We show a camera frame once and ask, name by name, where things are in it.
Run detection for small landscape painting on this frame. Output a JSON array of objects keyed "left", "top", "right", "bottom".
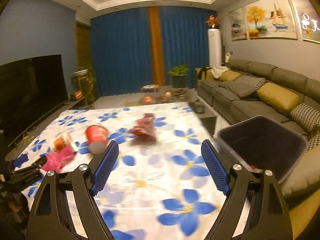
[{"left": 228, "top": 7, "right": 247, "bottom": 41}]

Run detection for green potted plant centre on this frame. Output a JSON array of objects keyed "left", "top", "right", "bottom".
[{"left": 167, "top": 64, "right": 189, "bottom": 89}]

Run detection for right seascape painting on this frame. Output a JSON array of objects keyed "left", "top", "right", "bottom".
[{"left": 291, "top": 0, "right": 320, "bottom": 43}]

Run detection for trailing plant on stand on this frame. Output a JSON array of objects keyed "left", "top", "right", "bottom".
[{"left": 71, "top": 65, "right": 98, "bottom": 105}]

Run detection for grey sectional sofa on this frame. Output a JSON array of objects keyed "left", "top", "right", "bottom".
[{"left": 195, "top": 59, "right": 319, "bottom": 197}]

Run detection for red paper cup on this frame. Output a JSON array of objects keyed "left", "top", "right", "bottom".
[{"left": 85, "top": 125, "right": 109, "bottom": 154}]

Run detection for mustard cushion near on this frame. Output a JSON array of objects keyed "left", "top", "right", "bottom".
[{"left": 281, "top": 144, "right": 320, "bottom": 239}]

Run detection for floral blue white tablecloth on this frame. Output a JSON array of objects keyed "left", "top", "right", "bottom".
[{"left": 15, "top": 103, "right": 225, "bottom": 239}]

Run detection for mustard cushion middle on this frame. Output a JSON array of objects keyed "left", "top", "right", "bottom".
[{"left": 257, "top": 82, "right": 300, "bottom": 115}]

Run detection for dark coffee table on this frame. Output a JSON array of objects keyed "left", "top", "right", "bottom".
[{"left": 125, "top": 84, "right": 218, "bottom": 136}]

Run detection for orange centre curtain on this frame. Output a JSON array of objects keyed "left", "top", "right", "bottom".
[{"left": 148, "top": 7, "right": 165, "bottom": 86}]

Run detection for mustard cushion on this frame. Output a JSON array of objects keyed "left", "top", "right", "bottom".
[
  {"left": 281, "top": 144, "right": 320, "bottom": 239},
  {"left": 257, "top": 82, "right": 300, "bottom": 115},
  {"left": 218, "top": 70, "right": 241, "bottom": 82}
]

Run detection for blue curtains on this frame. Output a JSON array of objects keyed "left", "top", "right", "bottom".
[{"left": 91, "top": 6, "right": 217, "bottom": 96}]

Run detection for mustard cushion far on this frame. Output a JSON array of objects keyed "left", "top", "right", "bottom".
[{"left": 218, "top": 70, "right": 241, "bottom": 82}]

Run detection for pink plastic bag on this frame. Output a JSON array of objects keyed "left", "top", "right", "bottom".
[{"left": 41, "top": 146, "right": 75, "bottom": 173}]

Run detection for dark grey trash bin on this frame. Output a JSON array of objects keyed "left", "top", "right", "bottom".
[{"left": 217, "top": 115, "right": 307, "bottom": 184}]

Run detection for patterned cushion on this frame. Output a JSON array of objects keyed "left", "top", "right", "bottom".
[
  {"left": 236, "top": 75, "right": 266, "bottom": 92},
  {"left": 290, "top": 102, "right": 319, "bottom": 135}
]

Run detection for sailboat tree painting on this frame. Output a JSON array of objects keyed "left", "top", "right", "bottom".
[{"left": 245, "top": 0, "right": 297, "bottom": 40}]

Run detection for box on coffee table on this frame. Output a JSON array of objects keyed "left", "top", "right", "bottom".
[{"left": 140, "top": 85, "right": 159, "bottom": 93}]

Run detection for white cloth on sofa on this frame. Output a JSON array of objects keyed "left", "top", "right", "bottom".
[{"left": 211, "top": 66, "right": 229, "bottom": 79}]

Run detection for white orange paper cup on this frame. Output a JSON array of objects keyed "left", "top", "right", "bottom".
[{"left": 51, "top": 132, "right": 72, "bottom": 152}]

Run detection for patterned cushion near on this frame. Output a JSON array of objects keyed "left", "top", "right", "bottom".
[{"left": 290, "top": 102, "right": 319, "bottom": 135}]

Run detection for grey tv cabinet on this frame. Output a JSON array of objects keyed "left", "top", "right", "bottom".
[{"left": 5, "top": 98, "right": 86, "bottom": 160}]

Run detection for red crumpled wrapper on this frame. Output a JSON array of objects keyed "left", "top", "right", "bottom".
[{"left": 129, "top": 113, "right": 157, "bottom": 141}]

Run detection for patterned cushion far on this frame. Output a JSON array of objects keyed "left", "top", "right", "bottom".
[{"left": 236, "top": 75, "right": 266, "bottom": 92}]

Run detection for white standing air conditioner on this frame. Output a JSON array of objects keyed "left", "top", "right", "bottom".
[{"left": 207, "top": 29, "right": 222, "bottom": 68}]

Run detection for red gold flower decoration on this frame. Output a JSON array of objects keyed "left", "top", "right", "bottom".
[{"left": 206, "top": 15, "right": 220, "bottom": 29}]

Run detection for black flat television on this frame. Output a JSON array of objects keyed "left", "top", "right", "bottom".
[{"left": 0, "top": 55, "right": 68, "bottom": 145}]

